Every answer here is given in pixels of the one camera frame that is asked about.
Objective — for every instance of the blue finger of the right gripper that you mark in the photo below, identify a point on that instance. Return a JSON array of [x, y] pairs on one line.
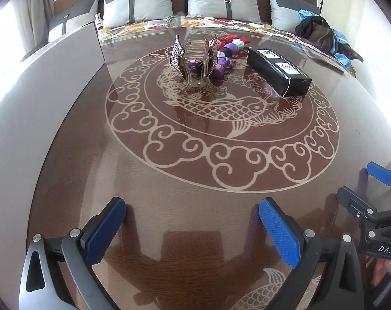
[[378, 172]]

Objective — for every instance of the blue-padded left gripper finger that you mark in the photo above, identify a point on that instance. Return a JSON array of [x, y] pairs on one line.
[[42, 284]]

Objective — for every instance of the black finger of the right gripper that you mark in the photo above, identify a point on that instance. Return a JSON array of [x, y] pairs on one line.
[[354, 204]]

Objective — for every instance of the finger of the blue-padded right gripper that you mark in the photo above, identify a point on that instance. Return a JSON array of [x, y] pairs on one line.
[[341, 285]]

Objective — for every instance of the long black box white labels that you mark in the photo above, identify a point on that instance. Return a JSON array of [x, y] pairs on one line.
[[286, 79]]

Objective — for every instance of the purple toy wand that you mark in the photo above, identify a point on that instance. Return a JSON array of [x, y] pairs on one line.
[[224, 55]]

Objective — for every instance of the red candy wrapper packet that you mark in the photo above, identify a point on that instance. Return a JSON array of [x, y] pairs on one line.
[[229, 39]]

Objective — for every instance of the rhinestone black hair claw clip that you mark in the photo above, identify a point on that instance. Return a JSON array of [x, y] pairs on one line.
[[196, 61]]

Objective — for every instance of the white cardboard sorting box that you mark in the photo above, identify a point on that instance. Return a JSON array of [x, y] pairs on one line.
[[31, 113]]

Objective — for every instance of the person's right hand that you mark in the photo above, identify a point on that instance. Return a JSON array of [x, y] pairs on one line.
[[381, 266]]

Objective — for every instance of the pile of dark and blue clothes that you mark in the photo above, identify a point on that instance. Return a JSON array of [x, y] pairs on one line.
[[315, 29]]

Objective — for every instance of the grey pillow far right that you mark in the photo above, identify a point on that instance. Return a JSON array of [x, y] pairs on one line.
[[287, 14]]

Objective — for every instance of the floral sofa cushion cover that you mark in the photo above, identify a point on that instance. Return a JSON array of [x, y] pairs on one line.
[[223, 26]]

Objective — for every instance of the white spray bottle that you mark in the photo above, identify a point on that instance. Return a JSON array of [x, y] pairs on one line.
[[98, 23]]

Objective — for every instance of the grey pillow far left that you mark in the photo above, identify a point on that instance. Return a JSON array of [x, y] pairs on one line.
[[75, 16]]

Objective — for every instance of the grey curtain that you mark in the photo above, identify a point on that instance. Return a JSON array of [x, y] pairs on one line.
[[33, 21]]

